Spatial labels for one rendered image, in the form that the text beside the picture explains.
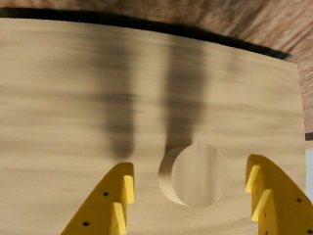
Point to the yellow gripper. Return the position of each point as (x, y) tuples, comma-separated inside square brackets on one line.
[(277, 203)]

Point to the light wood drawer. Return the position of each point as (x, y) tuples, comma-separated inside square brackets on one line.
[(77, 99)]

